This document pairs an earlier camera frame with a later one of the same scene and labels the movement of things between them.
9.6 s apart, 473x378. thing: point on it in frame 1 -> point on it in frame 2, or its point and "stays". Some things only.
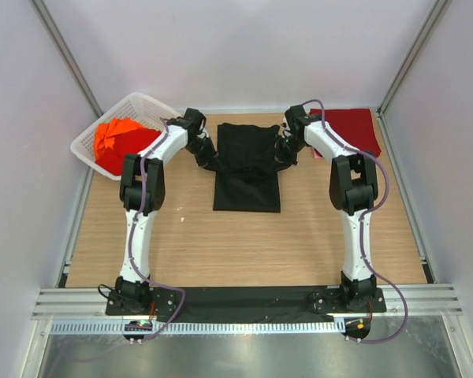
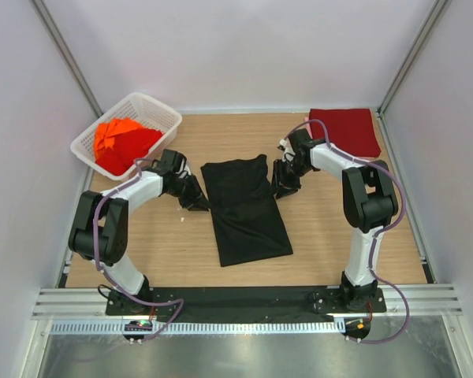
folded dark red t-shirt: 355,125 stays
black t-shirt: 246,168 -> 247,220
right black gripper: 280,157 -> 280,179
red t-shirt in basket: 126,143 stays
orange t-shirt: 104,130 stays
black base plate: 247,304 stays
